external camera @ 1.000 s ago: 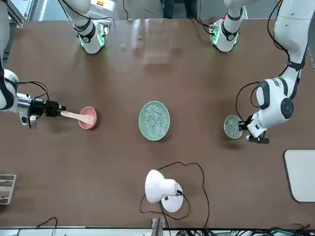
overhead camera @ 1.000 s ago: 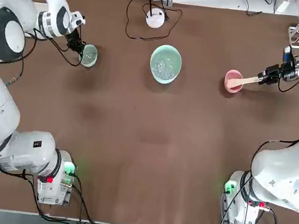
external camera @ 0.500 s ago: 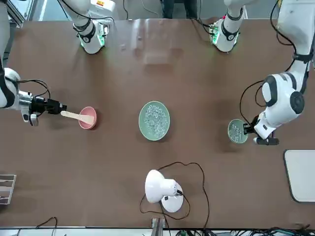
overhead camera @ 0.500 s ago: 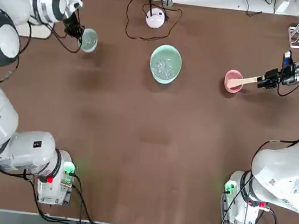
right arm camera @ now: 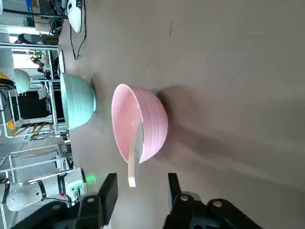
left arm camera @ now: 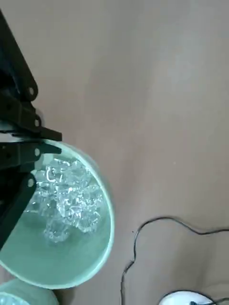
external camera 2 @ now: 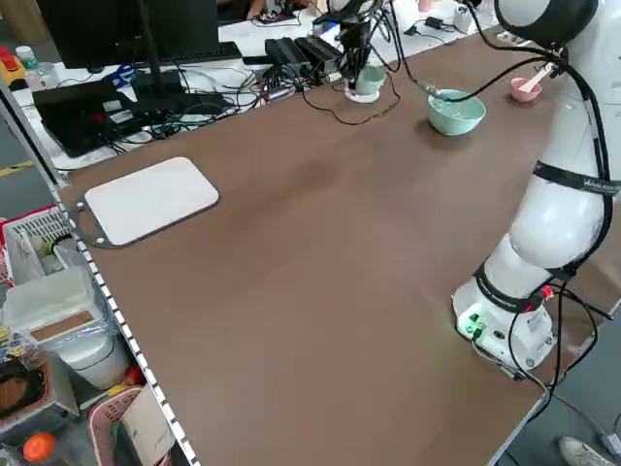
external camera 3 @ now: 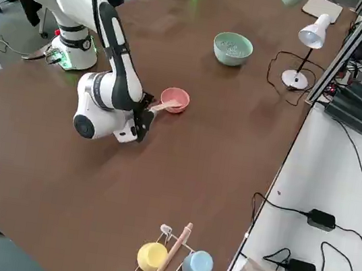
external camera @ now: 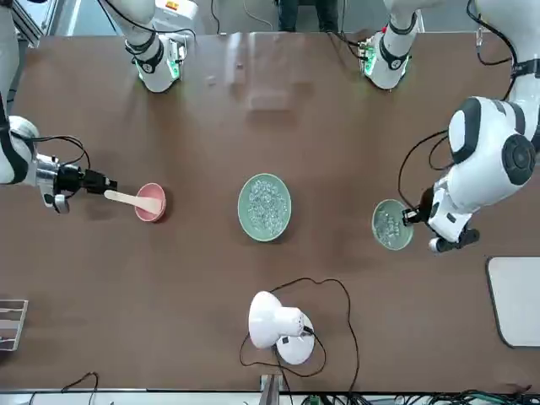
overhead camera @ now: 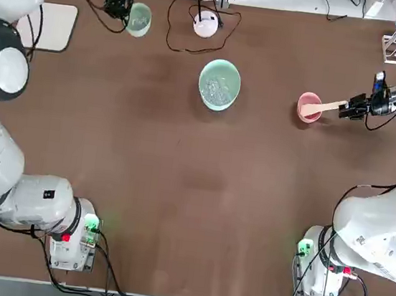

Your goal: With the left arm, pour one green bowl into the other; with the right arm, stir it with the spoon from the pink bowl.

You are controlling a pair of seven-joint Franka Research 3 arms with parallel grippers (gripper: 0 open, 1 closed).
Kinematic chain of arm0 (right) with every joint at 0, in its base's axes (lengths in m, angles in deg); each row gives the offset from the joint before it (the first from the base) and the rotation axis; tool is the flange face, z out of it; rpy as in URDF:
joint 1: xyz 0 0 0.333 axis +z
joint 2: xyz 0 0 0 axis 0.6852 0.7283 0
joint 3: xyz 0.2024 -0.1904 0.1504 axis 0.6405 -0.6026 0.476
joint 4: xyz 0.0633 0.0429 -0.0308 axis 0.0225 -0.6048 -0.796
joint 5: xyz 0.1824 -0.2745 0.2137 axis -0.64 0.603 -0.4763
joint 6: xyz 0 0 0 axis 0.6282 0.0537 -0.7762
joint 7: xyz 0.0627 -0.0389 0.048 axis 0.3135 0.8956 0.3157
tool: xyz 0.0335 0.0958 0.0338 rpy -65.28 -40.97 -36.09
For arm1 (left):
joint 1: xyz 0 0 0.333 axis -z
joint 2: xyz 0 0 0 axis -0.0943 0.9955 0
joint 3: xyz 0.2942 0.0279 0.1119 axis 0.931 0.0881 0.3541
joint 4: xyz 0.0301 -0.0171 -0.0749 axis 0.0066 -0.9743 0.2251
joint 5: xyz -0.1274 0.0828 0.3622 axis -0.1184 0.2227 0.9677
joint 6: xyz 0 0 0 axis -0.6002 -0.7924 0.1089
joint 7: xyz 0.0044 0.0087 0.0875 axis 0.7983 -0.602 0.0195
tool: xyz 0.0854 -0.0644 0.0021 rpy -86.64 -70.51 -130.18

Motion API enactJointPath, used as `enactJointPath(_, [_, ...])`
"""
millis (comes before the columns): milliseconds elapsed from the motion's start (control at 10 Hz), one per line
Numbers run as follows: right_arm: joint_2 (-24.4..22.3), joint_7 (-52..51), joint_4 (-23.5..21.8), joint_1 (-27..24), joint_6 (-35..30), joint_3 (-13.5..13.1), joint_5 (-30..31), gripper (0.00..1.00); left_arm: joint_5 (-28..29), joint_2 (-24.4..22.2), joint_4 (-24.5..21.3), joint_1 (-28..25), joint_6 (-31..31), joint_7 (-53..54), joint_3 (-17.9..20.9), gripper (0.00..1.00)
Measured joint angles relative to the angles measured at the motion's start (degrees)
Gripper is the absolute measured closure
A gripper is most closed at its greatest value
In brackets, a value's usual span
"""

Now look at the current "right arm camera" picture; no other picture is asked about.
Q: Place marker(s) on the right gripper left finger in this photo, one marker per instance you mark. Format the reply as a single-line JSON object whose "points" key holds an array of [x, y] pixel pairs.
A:
{"points": [[108, 195]]}

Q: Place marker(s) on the large green bowl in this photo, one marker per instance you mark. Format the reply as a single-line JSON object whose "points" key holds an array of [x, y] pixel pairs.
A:
{"points": [[78, 102]]}

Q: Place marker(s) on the white square board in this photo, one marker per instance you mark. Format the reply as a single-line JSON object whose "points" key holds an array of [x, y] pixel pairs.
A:
{"points": [[62, 62]]}

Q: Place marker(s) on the yellow hard hat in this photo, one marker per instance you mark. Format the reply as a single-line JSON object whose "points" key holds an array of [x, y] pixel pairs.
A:
{"points": [[10, 125], [4, 76]]}

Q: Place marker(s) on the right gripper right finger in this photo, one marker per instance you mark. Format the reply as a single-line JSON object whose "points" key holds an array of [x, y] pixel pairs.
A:
{"points": [[174, 190]]}

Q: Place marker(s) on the aluminium profile frame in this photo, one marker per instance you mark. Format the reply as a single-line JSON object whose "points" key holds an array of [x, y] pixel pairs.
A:
{"points": [[54, 107]]}

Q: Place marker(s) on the beige spoon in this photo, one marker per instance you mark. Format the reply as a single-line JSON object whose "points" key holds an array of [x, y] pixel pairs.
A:
{"points": [[135, 155]]}

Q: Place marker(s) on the pink bowl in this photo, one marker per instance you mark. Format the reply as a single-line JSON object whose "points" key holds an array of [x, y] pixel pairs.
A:
{"points": [[152, 124]]}

